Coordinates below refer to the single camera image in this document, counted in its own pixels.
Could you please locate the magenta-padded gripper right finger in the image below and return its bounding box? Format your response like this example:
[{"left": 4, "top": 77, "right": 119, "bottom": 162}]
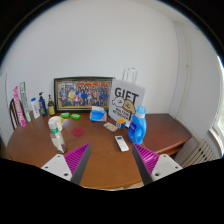
[{"left": 131, "top": 143, "right": 184, "bottom": 186}]

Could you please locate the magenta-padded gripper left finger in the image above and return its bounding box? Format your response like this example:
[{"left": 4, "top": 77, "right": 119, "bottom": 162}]
[{"left": 40, "top": 143, "right": 92, "bottom": 186}]

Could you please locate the clear green-labelled drink bottle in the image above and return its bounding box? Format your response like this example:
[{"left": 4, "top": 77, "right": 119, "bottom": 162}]
[{"left": 48, "top": 119, "right": 67, "bottom": 154}]

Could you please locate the flat round red coaster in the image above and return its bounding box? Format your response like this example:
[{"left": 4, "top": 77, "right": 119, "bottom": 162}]
[{"left": 72, "top": 127, "right": 85, "bottom": 137}]

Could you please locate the white remote control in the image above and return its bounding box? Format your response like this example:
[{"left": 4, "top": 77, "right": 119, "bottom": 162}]
[{"left": 114, "top": 135, "right": 130, "bottom": 153}]

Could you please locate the blue detergent bottle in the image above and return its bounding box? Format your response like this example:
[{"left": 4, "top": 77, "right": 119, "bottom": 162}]
[{"left": 127, "top": 105, "right": 148, "bottom": 145}]

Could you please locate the colourful puzzle cube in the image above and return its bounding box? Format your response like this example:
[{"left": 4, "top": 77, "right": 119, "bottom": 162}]
[{"left": 115, "top": 118, "right": 127, "bottom": 130}]

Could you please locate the small wrapped snack packet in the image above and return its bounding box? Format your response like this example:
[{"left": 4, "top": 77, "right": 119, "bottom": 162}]
[{"left": 102, "top": 121, "right": 119, "bottom": 133}]

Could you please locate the blue tissue pack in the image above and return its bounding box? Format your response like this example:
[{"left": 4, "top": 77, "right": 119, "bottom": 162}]
[{"left": 89, "top": 105, "right": 108, "bottom": 123}]

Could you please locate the white radiator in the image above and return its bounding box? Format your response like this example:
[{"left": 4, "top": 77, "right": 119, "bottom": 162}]
[{"left": 181, "top": 139, "right": 216, "bottom": 168}]

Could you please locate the amber pump bottle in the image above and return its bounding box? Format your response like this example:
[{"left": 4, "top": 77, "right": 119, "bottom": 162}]
[{"left": 47, "top": 94, "right": 56, "bottom": 117}]

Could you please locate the dark blue pump bottle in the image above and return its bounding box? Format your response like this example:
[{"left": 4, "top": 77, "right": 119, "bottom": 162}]
[{"left": 38, "top": 91, "right": 48, "bottom": 117}]

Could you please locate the white paper gift bag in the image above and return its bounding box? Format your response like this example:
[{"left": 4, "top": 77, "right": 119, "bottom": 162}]
[{"left": 108, "top": 68, "right": 147, "bottom": 126}]

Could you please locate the white blue-capped shampoo bottle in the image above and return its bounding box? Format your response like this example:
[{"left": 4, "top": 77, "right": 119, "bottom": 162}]
[{"left": 30, "top": 97, "right": 41, "bottom": 120}]

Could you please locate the framed group photo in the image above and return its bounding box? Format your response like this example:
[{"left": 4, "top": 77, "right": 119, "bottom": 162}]
[{"left": 53, "top": 76, "right": 115, "bottom": 113}]

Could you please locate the brown wooden chair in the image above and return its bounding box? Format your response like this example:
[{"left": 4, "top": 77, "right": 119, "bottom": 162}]
[{"left": 8, "top": 97, "right": 22, "bottom": 130}]

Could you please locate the long green white box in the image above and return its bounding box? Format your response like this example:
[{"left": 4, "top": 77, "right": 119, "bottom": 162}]
[{"left": 19, "top": 81, "right": 33, "bottom": 123}]

